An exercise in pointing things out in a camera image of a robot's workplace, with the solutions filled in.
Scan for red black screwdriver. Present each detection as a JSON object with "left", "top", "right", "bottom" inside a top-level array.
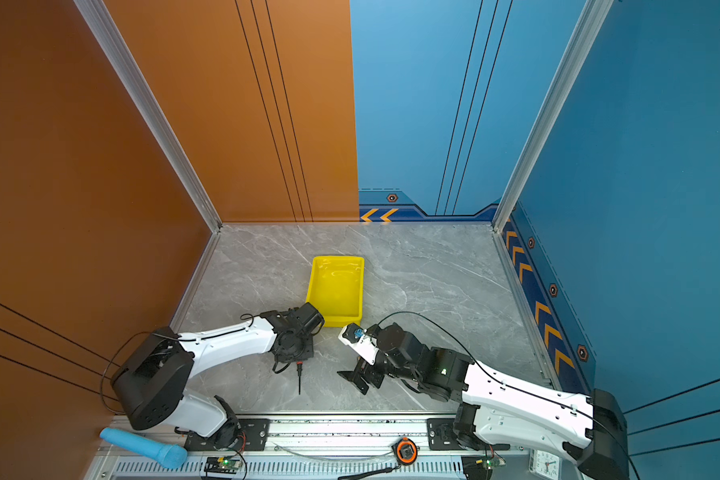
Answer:
[{"left": 296, "top": 361, "right": 304, "bottom": 395}]

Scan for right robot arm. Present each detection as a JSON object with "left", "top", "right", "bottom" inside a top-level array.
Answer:
[{"left": 338, "top": 323, "right": 631, "bottom": 479}]

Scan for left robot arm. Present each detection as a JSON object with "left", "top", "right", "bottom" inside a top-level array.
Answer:
[{"left": 110, "top": 303, "right": 326, "bottom": 450}]

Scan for yellow plastic bin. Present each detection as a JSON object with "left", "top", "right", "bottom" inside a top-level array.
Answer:
[{"left": 306, "top": 256, "right": 365, "bottom": 328}]

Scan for orange black tape measure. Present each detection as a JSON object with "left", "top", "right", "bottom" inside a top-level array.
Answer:
[{"left": 392, "top": 437, "right": 419, "bottom": 466}]

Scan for right green circuit board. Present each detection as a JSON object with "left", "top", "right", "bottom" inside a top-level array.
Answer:
[{"left": 475, "top": 457, "right": 506, "bottom": 478}]

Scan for green circuit board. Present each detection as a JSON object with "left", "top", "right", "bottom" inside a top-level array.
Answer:
[
  {"left": 475, "top": 457, "right": 506, "bottom": 478},
  {"left": 203, "top": 456, "right": 245, "bottom": 476}
]

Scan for white square clock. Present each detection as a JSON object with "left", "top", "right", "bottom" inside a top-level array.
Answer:
[{"left": 529, "top": 450, "right": 562, "bottom": 480}]

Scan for left green circuit board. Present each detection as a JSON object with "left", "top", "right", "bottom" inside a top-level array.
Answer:
[{"left": 203, "top": 456, "right": 245, "bottom": 476}]

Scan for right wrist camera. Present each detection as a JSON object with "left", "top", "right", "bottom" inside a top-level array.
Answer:
[{"left": 339, "top": 323, "right": 379, "bottom": 365}]

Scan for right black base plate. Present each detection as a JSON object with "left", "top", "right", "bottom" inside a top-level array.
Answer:
[{"left": 425, "top": 417, "right": 511, "bottom": 452}]

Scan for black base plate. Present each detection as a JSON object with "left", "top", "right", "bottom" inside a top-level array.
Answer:
[
  {"left": 425, "top": 417, "right": 511, "bottom": 452},
  {"left": 184, "top": 418, "right": 270, "bottom": 453}
]

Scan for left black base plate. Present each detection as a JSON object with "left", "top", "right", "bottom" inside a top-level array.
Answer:
[{"left": 184, "top": 418, "right": 270, "bottom": 453}]

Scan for blue cylindrical handle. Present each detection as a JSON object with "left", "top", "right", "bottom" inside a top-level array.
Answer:
[{"left": 99, "top": 428, "right": 188, "bottom": 469}]

